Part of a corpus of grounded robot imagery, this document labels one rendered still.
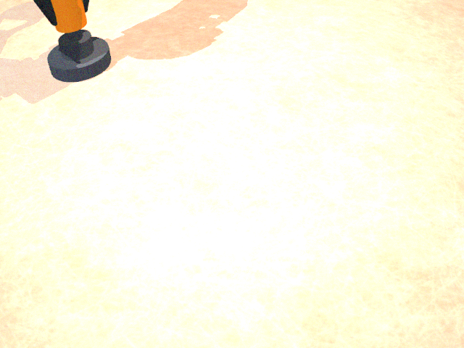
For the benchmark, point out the dark round pedestal with shaft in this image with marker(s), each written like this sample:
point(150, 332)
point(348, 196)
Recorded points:
point(79, 57)

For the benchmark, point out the orange cylinder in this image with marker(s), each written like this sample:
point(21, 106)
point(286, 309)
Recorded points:
point(70, 15)

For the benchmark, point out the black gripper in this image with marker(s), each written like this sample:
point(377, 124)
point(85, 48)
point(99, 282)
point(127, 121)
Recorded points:
point(47, 8)

